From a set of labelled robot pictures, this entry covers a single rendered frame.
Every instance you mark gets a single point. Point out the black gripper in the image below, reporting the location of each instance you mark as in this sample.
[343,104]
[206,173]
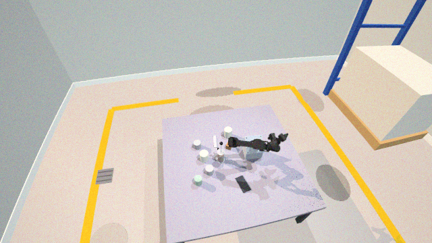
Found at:
[280,139]

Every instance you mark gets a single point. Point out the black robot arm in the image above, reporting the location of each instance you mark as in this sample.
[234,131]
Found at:
[257,144]

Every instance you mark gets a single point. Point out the glass french press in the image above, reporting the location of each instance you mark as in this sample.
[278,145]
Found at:
[220,155]

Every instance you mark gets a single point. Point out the black flat bar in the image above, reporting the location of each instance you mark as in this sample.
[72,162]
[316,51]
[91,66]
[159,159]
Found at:
[242,183]

